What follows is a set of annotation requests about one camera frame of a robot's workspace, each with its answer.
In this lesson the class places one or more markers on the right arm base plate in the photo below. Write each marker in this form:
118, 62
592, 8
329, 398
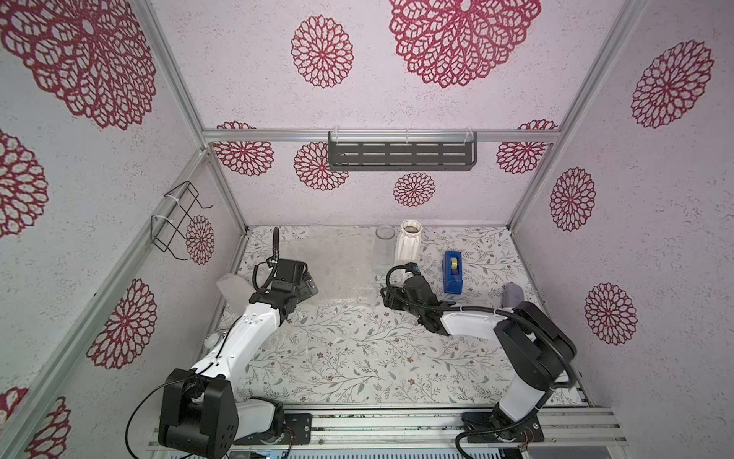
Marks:
497, 427

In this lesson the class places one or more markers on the black wire wall rack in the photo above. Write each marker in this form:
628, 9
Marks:
183, 232

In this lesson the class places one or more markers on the grey slotted wall shelf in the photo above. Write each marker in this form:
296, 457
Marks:
405, 156

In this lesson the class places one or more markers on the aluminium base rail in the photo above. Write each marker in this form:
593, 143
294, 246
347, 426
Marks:
436, 426

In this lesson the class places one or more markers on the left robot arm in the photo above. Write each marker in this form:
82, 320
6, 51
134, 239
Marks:
200, 415

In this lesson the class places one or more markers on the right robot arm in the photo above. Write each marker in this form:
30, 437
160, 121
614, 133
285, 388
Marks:
539, 352

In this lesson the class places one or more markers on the clear bubble wrap sheet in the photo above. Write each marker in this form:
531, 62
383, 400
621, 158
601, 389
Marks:
339, 260

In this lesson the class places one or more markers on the white alarm clock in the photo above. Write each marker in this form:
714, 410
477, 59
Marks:
212, 341

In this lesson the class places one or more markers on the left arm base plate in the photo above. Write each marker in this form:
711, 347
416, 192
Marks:
295, 427

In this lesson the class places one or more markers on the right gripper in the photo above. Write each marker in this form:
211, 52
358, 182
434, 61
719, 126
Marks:
393, 295

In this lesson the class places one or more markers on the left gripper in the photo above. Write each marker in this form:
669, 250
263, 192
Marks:
308, 287

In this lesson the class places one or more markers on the blue tape dispenser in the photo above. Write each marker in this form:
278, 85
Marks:
453, 281

